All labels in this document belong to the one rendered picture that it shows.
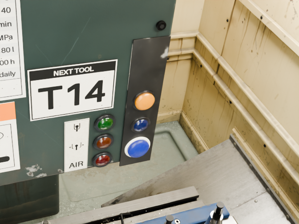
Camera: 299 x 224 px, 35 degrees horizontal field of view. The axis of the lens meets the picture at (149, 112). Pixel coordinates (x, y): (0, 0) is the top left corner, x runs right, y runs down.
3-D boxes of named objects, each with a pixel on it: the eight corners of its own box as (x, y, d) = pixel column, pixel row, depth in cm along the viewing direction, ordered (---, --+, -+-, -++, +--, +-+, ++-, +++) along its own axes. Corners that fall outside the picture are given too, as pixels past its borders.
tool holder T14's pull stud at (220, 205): (217, 210, 96) (220, 200, 94) (222, 217, 95) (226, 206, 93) (211, 214, 95) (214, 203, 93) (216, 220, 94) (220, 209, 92)
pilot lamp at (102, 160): (110, 166, 62) (111, 154, 61) (94, 169, 62) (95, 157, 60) (109, 162, 63) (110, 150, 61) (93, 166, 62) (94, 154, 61)
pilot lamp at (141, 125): (148, 131, 61) (150, 118, 59) (132, 134, 60) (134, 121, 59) (147, 128, 61) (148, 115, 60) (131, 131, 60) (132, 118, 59)
